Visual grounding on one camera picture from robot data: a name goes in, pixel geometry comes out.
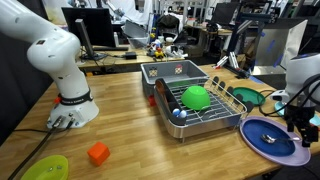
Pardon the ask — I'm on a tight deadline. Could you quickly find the yellow-green bowl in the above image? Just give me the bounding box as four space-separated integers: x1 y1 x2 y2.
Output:
20 154 70 180

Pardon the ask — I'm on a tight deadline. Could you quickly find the green plate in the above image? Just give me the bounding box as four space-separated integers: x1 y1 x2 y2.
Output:
232 86 267 107

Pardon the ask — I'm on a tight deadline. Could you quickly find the silver metal spoon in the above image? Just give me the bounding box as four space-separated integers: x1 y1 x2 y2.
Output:
260 133 302 145

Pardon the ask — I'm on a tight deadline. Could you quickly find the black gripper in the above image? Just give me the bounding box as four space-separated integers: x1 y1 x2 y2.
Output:
284 104 319 148

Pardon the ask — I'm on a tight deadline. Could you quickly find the stainless steel panel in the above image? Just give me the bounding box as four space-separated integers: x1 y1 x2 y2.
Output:
251 18 309 77

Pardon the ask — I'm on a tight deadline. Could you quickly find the orange cube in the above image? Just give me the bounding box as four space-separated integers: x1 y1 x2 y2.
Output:
87 141 111 167

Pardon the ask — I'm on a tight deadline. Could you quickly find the steel dish rack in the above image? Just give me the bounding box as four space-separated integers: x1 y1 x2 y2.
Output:
153 76 255 143

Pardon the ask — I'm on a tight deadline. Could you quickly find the black metal rail bracket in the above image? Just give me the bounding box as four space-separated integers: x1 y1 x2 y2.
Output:
213 54 251 80

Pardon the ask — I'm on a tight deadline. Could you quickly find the black computer monitor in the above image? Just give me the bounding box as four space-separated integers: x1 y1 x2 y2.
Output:
61 7 118 62

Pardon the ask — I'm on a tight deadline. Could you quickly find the dark blue plate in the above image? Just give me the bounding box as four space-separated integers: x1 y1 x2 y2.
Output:
244 118 297 158

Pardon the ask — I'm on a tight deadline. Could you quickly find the gray open tray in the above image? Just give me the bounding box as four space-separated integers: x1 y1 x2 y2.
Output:
121 19 151 50

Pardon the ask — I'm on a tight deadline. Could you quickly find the light blue plate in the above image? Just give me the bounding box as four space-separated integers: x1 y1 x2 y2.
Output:
273 100 320 127

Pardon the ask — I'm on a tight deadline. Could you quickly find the gray plastic bin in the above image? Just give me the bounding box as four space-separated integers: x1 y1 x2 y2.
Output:
140 59 210 99

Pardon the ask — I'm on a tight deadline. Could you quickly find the blue block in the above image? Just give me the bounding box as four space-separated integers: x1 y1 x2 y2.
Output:
248 74 265 85

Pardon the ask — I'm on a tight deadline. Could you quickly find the green bowl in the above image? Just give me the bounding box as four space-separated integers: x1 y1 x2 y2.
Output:
180 85 212 111

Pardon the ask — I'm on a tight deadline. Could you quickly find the wooden background table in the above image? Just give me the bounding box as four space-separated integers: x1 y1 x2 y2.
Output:
75 44 188 73

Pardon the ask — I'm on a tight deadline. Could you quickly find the small red object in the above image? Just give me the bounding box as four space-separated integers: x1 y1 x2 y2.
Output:
148 94 158 108

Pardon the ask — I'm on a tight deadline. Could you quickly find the black power adapter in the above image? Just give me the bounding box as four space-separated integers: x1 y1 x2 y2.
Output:
124 51 138 61

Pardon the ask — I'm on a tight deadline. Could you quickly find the black base cable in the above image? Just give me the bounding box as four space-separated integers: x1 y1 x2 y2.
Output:
6 114 75 180

